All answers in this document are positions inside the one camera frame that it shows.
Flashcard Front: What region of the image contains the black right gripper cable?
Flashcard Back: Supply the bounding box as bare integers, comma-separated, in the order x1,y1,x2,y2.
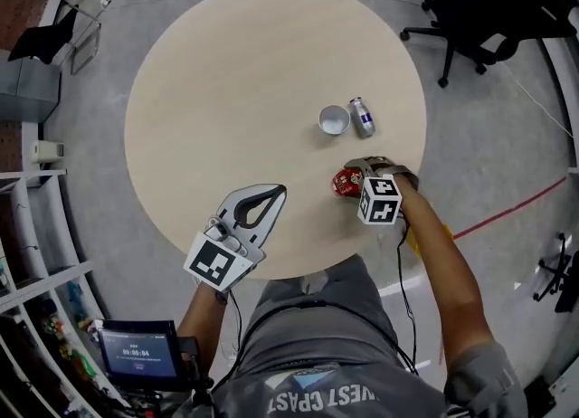
396,219,421,376

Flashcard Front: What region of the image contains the white shelf unit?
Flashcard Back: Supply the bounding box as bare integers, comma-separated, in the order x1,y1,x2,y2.
0,168,119,418

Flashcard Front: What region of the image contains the person's right forearm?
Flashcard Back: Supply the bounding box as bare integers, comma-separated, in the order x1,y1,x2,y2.
397,184,495,366

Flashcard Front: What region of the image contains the red floor tape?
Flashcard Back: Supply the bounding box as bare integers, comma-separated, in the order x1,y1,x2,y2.
451,176,569,241

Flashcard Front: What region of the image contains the person's left forearm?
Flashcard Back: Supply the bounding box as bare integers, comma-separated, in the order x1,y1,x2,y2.
175,280,228,379

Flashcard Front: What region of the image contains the white box device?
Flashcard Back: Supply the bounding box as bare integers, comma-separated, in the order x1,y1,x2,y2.
30,139,66,165

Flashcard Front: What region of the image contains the grey cabinet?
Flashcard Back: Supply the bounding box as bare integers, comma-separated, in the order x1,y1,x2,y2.
0,58,62,124

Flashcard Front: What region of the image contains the black office chair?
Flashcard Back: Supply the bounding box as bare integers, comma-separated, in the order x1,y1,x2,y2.
399,0,579,90

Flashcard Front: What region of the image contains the black chair base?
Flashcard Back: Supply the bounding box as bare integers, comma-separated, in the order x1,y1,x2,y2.
532,232,579,314

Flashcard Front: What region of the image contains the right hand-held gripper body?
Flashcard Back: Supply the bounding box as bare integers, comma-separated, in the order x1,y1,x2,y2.
356,156,420,227

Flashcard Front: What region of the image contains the crushed red can trash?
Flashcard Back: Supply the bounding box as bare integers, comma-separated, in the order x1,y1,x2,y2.
331,168,365,198

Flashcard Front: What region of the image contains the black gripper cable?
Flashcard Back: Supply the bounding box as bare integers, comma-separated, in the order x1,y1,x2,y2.
227,290,246,363
396,219,421,376

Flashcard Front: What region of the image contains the person's grey shirt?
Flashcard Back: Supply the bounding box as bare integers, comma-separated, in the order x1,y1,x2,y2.
211,255,530,418

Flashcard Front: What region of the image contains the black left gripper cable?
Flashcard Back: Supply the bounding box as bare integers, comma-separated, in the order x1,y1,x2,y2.
227,290,246,363

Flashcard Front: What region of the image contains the black chair with metal frame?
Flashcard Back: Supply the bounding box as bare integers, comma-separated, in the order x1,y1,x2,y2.
7,0,103,76

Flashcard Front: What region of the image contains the silver can trash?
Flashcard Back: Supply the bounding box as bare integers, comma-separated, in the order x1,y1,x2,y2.
347,96,378,139

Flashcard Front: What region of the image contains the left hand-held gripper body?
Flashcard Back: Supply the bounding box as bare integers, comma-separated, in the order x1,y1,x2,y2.
183,212,267,293

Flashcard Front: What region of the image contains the black monitor screen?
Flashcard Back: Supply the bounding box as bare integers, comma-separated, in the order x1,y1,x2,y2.
96,318,183,391

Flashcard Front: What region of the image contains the round wooden table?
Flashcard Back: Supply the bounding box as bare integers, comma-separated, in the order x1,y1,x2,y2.
124,0,428,281

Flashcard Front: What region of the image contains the white paper cup trash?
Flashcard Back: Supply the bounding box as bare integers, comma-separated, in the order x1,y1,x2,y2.
318,104,352,137

